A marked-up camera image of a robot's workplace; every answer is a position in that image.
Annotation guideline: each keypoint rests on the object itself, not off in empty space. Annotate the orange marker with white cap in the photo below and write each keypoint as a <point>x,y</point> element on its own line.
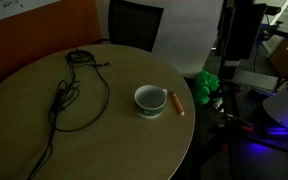
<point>176,102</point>

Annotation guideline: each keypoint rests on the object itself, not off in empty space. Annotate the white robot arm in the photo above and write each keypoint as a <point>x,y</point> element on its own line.
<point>284,105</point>

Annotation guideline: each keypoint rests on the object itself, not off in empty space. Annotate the white mug with green band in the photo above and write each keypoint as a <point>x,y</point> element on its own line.
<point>150,112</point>

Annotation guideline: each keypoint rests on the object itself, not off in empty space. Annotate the green plastic bag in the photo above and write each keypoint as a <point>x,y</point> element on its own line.
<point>205,85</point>

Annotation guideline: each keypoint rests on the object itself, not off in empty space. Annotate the black office chair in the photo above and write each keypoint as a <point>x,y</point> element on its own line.
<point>134,23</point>

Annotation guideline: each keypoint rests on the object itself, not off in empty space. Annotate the small white object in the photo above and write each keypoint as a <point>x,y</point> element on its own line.
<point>218,102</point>

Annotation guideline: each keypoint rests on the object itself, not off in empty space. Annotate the red clamp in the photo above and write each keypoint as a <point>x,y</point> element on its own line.
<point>245,126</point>

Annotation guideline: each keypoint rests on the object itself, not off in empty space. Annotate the black monitor on stand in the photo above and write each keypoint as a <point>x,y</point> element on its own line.
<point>240,30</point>

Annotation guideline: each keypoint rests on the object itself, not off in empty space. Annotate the wooden cabinet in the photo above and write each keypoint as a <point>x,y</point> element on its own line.
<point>287,58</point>

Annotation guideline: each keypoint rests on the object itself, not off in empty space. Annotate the whiteboard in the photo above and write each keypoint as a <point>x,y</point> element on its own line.
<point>14,7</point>

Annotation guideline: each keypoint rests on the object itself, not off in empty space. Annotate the grey base plate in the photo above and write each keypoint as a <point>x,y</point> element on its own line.
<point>255,79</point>

